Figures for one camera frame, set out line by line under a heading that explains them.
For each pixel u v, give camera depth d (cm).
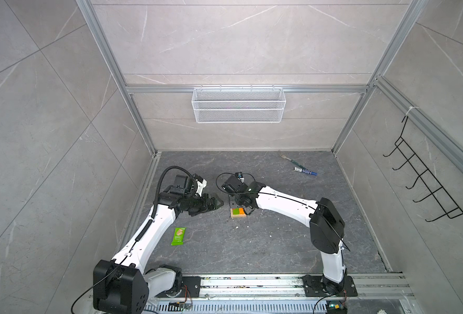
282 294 73
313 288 73
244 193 62
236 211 92
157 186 58
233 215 92
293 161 115
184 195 61
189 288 73
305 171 110
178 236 85
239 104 101
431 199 65
